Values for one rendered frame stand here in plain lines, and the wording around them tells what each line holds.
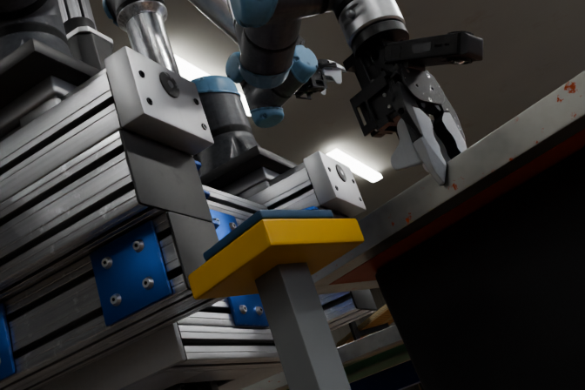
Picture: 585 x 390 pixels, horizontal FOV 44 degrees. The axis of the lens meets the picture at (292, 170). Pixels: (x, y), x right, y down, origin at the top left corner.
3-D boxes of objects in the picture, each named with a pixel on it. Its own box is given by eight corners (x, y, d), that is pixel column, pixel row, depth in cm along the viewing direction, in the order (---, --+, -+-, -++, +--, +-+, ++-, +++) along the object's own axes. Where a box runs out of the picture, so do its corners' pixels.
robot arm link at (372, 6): (406, -2, 91) (364, -17, 85) (420, 27, 89) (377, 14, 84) (366, 34, 96) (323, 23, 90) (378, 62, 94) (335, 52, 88)
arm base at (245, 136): (183, 195, 132) (170, 149, 136) (227, 209, 145) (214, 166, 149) (250, 158, 127) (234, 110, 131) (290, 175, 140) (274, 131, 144)
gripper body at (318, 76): (312, 100, 192) (277, 97, 185) (304, 71, 195) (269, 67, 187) (330, 87, 187) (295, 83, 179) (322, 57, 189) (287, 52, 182)
